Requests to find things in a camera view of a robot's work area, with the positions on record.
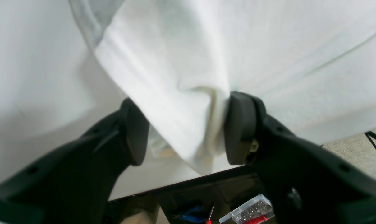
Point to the white printed T-shirt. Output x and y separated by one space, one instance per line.
312 62

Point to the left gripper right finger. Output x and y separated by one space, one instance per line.
305 183

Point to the red handled screwdriver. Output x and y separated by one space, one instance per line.
256 220

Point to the clear plastic screw box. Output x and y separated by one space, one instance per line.
253 208

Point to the blue handled pliers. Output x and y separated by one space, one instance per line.
190 216

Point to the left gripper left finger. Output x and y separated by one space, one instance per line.
72 184

